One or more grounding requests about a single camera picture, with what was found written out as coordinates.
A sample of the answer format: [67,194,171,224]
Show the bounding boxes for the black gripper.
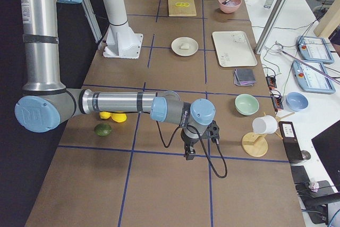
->
[181,130,200,161]

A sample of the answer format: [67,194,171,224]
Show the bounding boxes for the white bun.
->
[180,43,190,51]

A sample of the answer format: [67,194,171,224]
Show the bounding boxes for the cream bear tray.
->
[212,31,257,68]

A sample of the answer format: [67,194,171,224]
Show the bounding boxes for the wooden mug stand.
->
[241,112,294,157]

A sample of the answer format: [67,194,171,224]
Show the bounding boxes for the green bowl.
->
[235,94,260,116]

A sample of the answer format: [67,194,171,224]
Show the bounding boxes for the yellow lemon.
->
[99,112,111,120]
[110,112,127,123]

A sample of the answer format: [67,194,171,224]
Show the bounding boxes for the white mug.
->
[252,115,278,134]

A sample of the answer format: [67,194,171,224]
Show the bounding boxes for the green avocado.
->
[94,123,112,137]

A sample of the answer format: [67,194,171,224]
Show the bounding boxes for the folded grey purple cloth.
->
[234,68,256,86]

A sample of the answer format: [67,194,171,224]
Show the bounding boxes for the black card stand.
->
[278,121,303,164]

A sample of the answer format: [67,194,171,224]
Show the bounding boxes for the orange black connector block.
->
[266,75,277,89]
[270,90,283,112]

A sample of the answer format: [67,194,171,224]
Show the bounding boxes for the round cream plate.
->
[171,37,199,57]

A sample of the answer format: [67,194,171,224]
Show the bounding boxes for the blue bowl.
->
[286,92,309,112]

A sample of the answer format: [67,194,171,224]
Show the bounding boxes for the black monitor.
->
[311,121,339,187]

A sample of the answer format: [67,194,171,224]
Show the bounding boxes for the teach pendant tablet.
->
[296,36,334,64]
[292,60,336,94]

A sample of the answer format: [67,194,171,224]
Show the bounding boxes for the bamboo cutting board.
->
[168,0,197,17]

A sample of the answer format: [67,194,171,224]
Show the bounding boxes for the pink bowl with ice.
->
[218,0,242,14]

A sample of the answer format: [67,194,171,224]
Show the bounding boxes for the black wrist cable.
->
[156,120,228,179]

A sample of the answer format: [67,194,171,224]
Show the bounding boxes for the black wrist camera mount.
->
[207,120,220,145]

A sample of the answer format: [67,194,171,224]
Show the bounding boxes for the aluminium frame post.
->
[254,0,287,54]

